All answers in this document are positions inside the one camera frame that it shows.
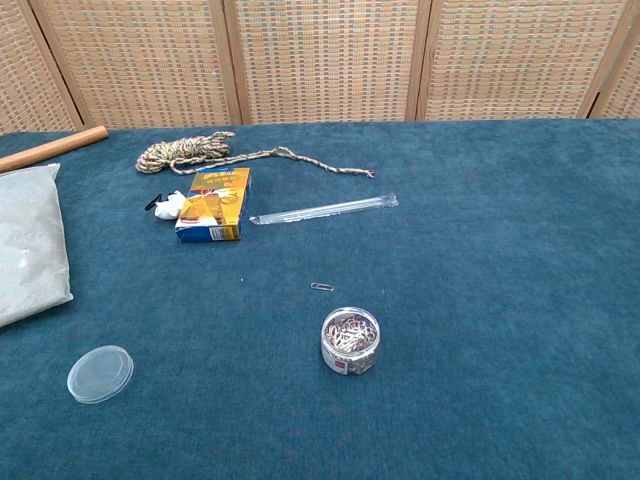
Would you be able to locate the small object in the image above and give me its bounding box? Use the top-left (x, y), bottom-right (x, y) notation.
top-left (320, 306), bottom-right (382, 376)

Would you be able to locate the clear wrapped drinking straw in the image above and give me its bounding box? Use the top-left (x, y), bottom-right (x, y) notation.
top-left (248, 192), bottom-right (400, 226)

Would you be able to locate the yellow blue cardboard box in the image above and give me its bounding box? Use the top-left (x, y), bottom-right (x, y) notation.
top-left (174, 167), bottom-right (252, 245)

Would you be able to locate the white crumpled paper ball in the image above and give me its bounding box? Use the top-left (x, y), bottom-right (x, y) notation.
top-left (153, 189), bottom-right (187, 221)

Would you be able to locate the woven bamboo folding screen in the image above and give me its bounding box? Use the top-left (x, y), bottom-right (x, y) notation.
top-left (0, 0), bottom-right (640, 135)

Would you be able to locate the blue felt table cloth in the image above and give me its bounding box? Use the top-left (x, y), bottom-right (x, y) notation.
top-left (0, 118), bottom-right (640, 480)

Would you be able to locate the clear round plastic lid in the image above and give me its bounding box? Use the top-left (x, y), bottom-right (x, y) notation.
top-left (66, 344), bottom-right (135, 405)

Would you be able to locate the wooden round rod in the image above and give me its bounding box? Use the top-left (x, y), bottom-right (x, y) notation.
top-left (0, 125), bottom-right (109, 174)

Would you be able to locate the grey zip plastic bag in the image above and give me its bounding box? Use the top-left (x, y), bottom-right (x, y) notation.
top-left (0, 163), bottom-right (75, 329)

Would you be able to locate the beige braided rope bundle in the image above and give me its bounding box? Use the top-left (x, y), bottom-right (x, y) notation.
top-left (135, 131), bottom-right (376, 180)

